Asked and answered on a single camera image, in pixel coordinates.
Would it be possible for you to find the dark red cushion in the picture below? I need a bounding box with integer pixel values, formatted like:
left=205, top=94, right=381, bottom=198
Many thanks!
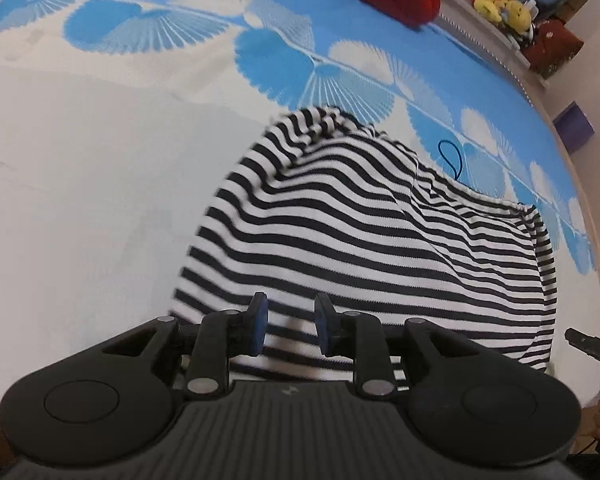
left=521, top=19, right=584, bottom=74

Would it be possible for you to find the blue leaf-patterned bed mat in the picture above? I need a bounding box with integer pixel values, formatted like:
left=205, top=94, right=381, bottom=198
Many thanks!
left=0, top=0, right=600, bottom=411

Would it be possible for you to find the striped dress with white vest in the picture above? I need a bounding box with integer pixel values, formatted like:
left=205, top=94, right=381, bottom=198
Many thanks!
left=171, top=104, right=559, bottom=392

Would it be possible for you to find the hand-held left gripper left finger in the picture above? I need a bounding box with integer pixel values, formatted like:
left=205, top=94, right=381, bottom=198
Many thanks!
left=97, top=291, right=271, bottom=402

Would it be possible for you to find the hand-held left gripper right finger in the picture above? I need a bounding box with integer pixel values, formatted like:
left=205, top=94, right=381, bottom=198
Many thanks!
left=313, top=291, right=482, bottom=403

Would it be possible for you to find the purple box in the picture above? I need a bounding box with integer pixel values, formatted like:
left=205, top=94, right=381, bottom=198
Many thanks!
left=551, top=100, right=596, bottom=154

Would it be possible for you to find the white window sill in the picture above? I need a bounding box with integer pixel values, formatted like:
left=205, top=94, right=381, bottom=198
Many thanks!
left=439, top=0, right=552, bottom=88

